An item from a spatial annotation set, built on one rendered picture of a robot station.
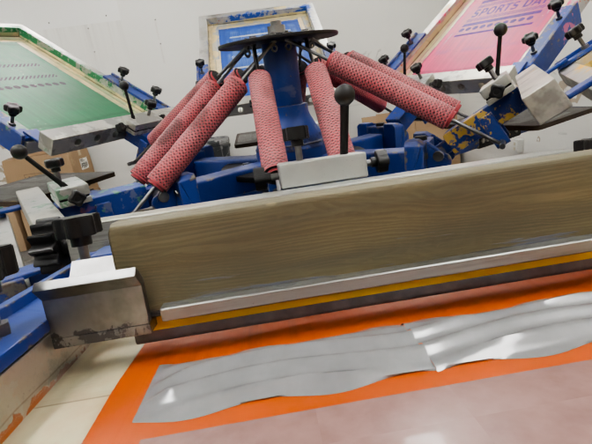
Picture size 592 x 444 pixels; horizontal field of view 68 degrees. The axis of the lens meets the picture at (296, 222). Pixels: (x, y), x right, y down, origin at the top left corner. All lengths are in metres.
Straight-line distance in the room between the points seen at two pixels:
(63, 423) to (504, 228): 0.33
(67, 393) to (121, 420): 0.07
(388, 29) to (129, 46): 2.44
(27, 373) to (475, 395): 0.27
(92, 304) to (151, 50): 4.24
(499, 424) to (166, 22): 4.42
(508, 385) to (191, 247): 0.22
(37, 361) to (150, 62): 4.26
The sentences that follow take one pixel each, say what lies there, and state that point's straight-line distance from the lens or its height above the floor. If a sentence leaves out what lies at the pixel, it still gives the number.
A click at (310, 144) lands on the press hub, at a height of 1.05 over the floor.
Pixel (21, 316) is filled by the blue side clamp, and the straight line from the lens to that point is 0.40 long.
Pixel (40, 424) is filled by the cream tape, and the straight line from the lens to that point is 0.33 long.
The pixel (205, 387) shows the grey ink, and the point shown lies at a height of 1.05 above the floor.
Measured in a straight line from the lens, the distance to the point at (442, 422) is 0.24.
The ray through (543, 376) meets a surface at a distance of 0.29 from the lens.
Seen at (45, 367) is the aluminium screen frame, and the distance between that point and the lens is 0.36.
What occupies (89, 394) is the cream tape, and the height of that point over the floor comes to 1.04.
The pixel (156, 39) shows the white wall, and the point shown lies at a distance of 4.54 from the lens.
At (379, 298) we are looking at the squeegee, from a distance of 0.37.
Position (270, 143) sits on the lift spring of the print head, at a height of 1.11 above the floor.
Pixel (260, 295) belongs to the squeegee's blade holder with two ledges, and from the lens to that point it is 0.33.
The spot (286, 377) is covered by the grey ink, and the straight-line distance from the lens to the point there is 0.28.
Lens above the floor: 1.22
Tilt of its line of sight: 19 degrees down
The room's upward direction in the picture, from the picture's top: 8 degrees counter-clockwise
